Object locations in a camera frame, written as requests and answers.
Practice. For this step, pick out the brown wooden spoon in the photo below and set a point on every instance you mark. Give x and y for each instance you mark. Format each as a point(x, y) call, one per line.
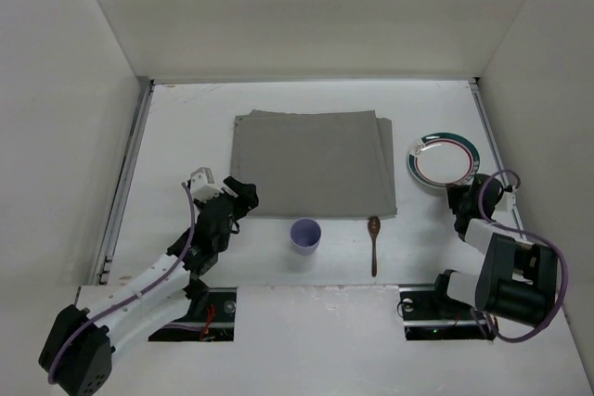
point(374, 227)

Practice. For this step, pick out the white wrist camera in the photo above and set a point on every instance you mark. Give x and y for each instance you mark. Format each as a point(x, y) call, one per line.
point(508, 201)
point(202, 186)

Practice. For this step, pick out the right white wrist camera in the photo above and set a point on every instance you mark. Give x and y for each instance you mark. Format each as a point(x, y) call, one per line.
point(508, 201)

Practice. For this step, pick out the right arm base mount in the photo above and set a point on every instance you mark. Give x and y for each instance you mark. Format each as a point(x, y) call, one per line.
point(426, 319)

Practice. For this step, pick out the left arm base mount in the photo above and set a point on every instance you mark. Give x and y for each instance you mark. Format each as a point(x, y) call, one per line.
point(210, 320)

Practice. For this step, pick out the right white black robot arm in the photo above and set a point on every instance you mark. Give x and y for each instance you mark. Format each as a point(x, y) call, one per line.
point(523, 278)

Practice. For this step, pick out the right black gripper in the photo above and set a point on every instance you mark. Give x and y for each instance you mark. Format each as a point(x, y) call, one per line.
point(462, 201)

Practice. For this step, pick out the left metal table rail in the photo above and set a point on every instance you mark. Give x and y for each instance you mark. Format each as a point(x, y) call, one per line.
point(107, 246)

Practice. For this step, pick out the white plate green red rim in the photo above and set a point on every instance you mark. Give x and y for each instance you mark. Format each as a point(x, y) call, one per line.
point(442, 159)

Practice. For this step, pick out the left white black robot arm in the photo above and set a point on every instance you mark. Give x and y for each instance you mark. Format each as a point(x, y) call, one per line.
point(84, 344)

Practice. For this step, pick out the lavender plastic cup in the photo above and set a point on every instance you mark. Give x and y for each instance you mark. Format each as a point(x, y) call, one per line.
point(305, 236)

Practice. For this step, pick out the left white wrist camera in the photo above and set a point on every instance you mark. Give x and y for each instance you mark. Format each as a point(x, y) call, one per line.
point(202, 186)

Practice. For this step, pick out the right metal table rail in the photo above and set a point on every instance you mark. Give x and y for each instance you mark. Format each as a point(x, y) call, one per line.
point(512, 218)

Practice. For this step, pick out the grey cloth placemat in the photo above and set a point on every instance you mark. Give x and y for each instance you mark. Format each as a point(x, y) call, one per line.
point(326, 165)

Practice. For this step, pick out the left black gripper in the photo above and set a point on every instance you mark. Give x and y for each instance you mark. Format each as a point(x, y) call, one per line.
point(230, 201)

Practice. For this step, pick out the metal table rail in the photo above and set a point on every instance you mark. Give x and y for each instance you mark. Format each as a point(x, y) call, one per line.
point(107, 246)
point(512, 218)

